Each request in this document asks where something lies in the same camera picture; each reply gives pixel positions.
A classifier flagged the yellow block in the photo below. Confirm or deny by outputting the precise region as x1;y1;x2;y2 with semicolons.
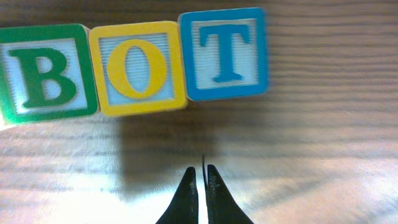
89;21;188;116

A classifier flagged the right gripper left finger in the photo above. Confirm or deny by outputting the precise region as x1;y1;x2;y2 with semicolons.
156;167;198;224

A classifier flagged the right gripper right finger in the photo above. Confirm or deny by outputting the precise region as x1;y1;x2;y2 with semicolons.
202;155;254;224

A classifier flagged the green B block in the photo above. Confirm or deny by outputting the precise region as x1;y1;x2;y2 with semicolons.
1;24;99;124

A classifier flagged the blue T block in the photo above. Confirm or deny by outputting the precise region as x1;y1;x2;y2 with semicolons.
178;7;269;101

